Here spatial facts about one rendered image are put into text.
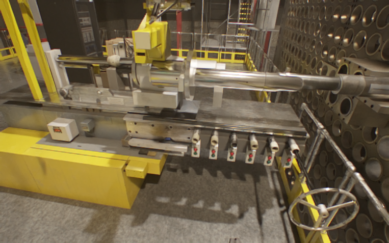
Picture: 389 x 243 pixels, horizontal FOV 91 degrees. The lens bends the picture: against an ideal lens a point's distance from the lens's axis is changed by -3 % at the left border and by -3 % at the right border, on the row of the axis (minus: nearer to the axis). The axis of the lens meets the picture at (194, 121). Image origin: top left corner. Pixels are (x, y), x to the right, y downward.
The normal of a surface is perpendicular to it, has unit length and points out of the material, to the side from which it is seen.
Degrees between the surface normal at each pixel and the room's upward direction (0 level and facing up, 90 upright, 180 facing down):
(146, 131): 90
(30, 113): 90
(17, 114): 90
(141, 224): 0
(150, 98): 90
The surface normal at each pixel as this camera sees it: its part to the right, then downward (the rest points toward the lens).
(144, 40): -0.15, 0.49
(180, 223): 0.03, -0.86
